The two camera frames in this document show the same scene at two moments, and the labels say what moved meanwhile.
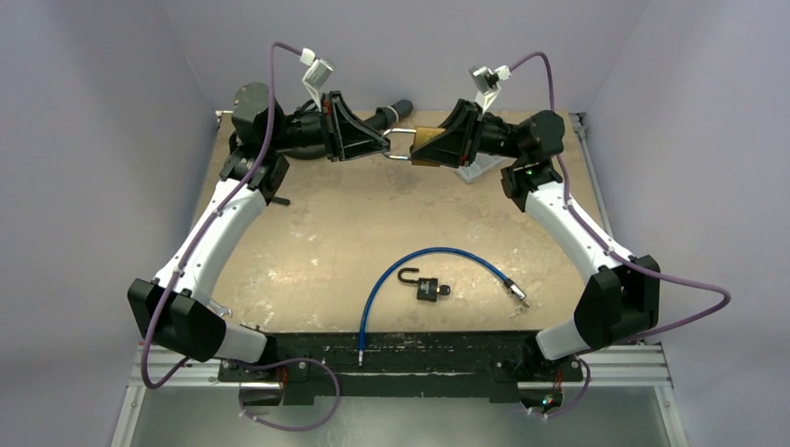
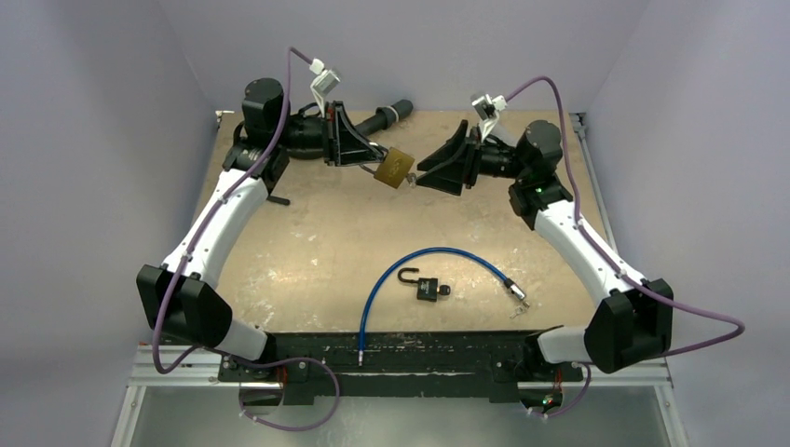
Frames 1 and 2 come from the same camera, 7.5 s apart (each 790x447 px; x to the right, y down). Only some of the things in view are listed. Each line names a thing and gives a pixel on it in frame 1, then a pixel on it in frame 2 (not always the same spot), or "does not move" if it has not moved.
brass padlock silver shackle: [421, 134] to [382, 158]
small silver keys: [520, 310] does not move
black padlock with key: [428, 288] does not move
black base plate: [400, 367] does not move
